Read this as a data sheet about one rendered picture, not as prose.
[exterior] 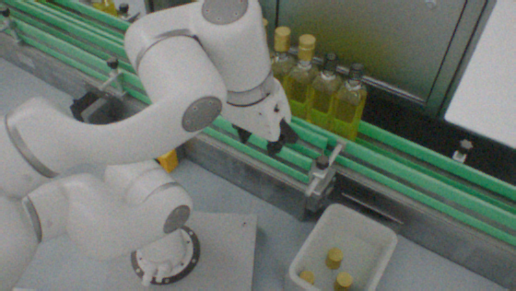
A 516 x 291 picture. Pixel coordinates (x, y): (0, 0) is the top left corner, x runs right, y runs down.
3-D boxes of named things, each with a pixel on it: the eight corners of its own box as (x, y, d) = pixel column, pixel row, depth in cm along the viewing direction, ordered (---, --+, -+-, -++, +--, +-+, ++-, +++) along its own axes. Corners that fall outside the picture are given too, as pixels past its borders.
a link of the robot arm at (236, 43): (137, 79, 42) (107, 20, 46) (171, 133, 51) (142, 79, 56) (273, 8, 44) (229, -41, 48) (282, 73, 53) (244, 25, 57)
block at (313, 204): (335, 187, 108) (340, 170, 103) (318, 215, 103) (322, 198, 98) (322, 181, 110) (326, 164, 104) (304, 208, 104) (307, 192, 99)
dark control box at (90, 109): (114, 121, 132) (108, 100, 126) (95, 137, 128) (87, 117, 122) (96, 110, 135) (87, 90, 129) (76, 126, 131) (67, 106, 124)
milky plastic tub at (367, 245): (392, 251, 103) (401, 233, 97) (352, 332, 91) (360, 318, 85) (327, 218, 110) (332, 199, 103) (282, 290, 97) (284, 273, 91)
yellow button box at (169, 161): (184, 158, 123) (181, 141, 117) (168, 177, 118) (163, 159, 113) (166, 148, 125) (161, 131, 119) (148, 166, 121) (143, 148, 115)
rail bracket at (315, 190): (343, 165, 104) (351, 129, 95) (310, 215, 95) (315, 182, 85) (332, 159, 105) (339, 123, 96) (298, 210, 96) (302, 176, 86)
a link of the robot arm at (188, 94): (48, 133, 52) (195, 42, 53) (78, 221, 46) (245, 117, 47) (-2, 98, 45) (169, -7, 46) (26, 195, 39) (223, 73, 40)
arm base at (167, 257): (181, 295, 91) (168, 261, 79) (125, 286, 92) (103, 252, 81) (199, 231, 101) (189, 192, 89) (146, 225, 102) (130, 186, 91)
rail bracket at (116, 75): (132, 98, 121) (121, 59, 110) (112, 113, 117) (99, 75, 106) (122, 92, 122) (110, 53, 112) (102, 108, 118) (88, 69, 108)
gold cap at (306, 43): (316, 53, 94) (319, 37, 91) (309, 63, 92) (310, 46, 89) (301, 49, 96) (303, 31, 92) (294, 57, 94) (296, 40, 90)
